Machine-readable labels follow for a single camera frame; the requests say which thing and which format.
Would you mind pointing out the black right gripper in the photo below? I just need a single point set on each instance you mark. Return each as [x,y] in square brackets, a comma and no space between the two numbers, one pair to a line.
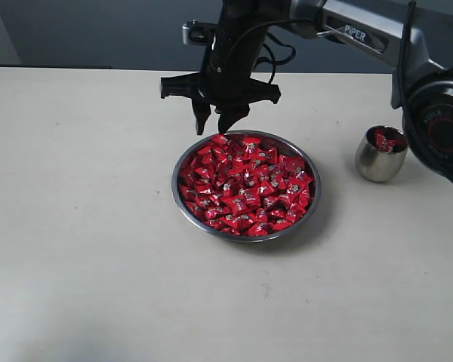
[224,80]

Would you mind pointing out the red candy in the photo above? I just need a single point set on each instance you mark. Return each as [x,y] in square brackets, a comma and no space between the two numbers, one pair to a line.
[389,140]

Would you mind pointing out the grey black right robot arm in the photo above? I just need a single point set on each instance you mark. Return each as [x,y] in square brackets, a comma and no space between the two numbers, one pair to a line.
[417,44]

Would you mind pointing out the pile of red candies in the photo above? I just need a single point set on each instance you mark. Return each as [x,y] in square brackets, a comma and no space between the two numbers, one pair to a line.
[245,188]

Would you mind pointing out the round steel bowl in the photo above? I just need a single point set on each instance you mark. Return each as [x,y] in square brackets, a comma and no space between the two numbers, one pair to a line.
[185,211]

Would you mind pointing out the steel cup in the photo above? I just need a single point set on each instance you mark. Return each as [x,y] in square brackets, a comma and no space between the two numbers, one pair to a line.
[375,165]

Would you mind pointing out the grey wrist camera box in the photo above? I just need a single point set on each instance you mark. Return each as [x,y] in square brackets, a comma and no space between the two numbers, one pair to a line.
[198,33]

